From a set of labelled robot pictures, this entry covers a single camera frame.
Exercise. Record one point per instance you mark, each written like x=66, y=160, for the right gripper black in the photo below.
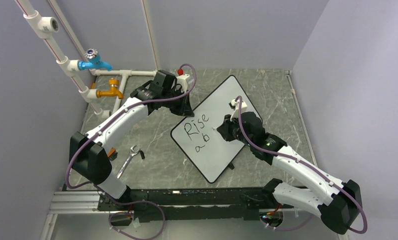
x=224, y=128

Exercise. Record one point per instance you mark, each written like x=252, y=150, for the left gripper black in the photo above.
x=188, y=111

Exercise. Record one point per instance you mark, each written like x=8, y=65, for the white whiteboard black frame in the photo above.
x=202, y=145

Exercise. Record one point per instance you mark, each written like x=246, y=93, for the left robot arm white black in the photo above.
x=89, y=152

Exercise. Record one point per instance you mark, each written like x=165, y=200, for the silver combination wrench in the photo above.
x=134, y=150

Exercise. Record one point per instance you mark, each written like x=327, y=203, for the orange brass water tap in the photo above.
x=113, y=90

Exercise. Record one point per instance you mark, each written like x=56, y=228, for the orange black hex key set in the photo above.
x=112, y=155

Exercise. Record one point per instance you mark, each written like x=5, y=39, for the blue water tap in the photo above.
x=93, y=61

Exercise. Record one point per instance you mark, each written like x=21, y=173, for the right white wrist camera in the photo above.
x=237, y=106

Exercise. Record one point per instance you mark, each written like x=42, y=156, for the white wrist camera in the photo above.
x=237, y=106
x=184, y=80

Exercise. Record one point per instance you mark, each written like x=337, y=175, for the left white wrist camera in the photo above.
x=184, y=80

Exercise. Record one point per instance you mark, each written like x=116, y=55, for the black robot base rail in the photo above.
x=245, y=203

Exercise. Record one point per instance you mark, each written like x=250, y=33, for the white PVC pipe frame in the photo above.
x=45, y=27

